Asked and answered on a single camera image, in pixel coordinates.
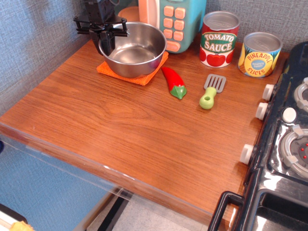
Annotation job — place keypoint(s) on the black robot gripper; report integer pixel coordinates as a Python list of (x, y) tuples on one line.
[(101, 22)]

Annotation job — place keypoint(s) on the stainless steel bowl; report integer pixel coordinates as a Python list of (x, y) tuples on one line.
[(138, 54)]

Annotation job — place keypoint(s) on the orange towel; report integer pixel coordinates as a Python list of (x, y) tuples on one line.
[(144, 80)]

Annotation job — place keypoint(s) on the toy microwave teal and peach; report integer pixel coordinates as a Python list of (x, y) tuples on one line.
[(179, 20)]

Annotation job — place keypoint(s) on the red toy chili pepper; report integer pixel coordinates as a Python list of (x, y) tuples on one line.
[(176, 85)]

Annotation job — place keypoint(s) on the tomato sauce can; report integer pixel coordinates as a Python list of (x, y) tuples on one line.
[(218, 38)]

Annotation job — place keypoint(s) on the pineapple slices can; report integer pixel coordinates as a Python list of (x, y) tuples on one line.
[(259, 54)]

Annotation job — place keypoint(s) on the white stove knob middle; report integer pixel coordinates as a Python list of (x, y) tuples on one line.
[(261, 111)]

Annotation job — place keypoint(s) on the white stove knob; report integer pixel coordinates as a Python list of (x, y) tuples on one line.
[(261, 111), (246, 153), (267, 92)]

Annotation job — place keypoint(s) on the white stove knob top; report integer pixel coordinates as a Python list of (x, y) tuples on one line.
[(267, 92)]

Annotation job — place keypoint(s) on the white stove knob bottom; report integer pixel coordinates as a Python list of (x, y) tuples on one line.
[(246, 153)]

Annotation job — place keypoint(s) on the orange fuzzy object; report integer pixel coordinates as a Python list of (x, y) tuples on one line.
[(21, 226)]

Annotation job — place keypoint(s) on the black toy stove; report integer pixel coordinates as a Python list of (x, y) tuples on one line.
[(276, 184)]

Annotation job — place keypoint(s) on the toy spatula green handle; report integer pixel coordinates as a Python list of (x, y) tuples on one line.
[(214, 84)]

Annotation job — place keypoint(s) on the black oven door handle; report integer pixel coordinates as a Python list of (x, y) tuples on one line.
[(226, 198)]

